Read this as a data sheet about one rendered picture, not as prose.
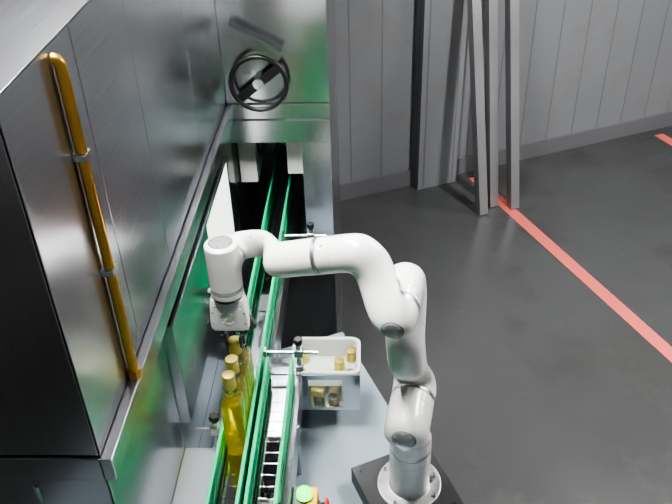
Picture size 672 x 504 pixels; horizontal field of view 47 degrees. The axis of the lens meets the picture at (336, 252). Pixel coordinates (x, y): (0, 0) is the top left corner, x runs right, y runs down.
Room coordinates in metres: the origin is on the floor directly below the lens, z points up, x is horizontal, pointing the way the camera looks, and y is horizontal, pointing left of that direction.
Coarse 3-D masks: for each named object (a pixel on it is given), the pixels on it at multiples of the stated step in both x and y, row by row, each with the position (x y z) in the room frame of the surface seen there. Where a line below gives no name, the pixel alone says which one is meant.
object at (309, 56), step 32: (224, 0) 2.61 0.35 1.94; (256, 0) 2.61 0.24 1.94; (288, 0) 2.60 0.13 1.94; (320, 0) 2.60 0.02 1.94; (256, 32) 2.61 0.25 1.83; (288, 32) 2.60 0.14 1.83; (320, 32) 2.60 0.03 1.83; (224, 64) 2.61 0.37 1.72; (288, 64) 2.60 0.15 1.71; (320, 64) 2.60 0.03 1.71; (288, 96) 2.60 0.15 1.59; (320, 96) 2.60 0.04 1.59; (256, 128) 2.61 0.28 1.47; (288, 128) 2.60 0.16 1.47; (320, 128) 2.60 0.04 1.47
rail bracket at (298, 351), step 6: (294, 342) 1.75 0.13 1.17; (300, 342) 1.75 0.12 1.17; (264, 348) 1.77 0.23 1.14; (294, 348) 1.76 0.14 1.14; (300, 348) 1.76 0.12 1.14; (264, 354) 1.76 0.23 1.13; (294, 354) 1.75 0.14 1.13; (300, 354) 1.75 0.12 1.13; (300, 360) 1.75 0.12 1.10; (300, 366) 1.75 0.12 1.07
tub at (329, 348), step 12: (312, 348) 1.95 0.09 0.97; (324, 348) 1.94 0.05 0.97; (336, 348) 1.94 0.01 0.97; (360, 348) 1.90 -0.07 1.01; (312, 360) 1.92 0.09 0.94; (324, 360) 1.92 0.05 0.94; (360, 360) 1.85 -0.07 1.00; (312, 372) 1.79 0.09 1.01; (324, 372) 1.79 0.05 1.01; (336, 372) 1.79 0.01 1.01; (348, 372) 1.78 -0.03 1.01
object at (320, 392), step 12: (288, 360) 1.94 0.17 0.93; (312, 384) 1.79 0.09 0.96; (324, 384) 1.79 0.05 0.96; (336, 384) 1.79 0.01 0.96; (348, 384) 1.78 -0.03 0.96; (312, 396) 1.79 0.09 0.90; (324, 396) 1.79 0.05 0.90; (336, 396) 1.79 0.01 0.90; (348, 396) 1.78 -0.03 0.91; (312, 408) 1.79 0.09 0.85; (324, 408) 1.79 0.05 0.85; (336, 408) 1.79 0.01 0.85; (348, 408) 1.78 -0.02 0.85
